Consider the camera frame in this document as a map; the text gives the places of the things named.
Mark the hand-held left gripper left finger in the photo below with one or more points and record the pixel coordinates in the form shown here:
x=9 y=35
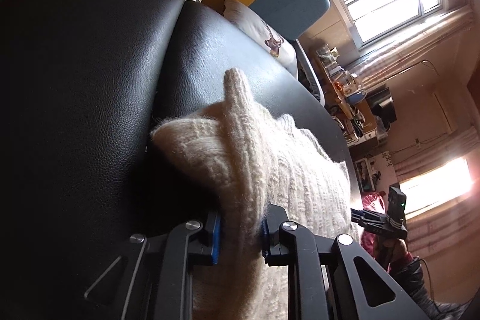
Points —
x=216 y=241

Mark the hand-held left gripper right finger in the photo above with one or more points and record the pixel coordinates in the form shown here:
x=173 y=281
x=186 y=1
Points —
x=264 y=237

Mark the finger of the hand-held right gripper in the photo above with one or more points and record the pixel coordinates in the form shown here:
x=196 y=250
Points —
x=369 y=218

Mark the white knit sweater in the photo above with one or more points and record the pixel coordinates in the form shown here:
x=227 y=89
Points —
x=240 y=155

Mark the person's right hand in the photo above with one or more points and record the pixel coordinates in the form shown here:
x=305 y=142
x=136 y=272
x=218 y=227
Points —
x=400 y=250

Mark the pink cloth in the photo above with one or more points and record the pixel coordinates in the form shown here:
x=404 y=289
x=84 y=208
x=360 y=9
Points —
x=371 y=203

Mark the small bright window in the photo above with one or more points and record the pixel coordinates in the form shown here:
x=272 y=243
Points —
x=435 y=185

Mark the black monitor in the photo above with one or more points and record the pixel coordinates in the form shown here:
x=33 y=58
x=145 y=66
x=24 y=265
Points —
x=382 y=104

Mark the cluttered wooden desk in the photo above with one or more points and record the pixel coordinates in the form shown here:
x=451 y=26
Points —
x=341 y=91

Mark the pale plaid curtain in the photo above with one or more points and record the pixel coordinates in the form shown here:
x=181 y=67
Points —
x=412 y=42

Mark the black leather table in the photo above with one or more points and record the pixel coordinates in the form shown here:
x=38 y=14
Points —
x=93 y=80

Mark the deer print pillow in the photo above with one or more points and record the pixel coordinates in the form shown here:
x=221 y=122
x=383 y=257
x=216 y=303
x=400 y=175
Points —
x=258 y=31

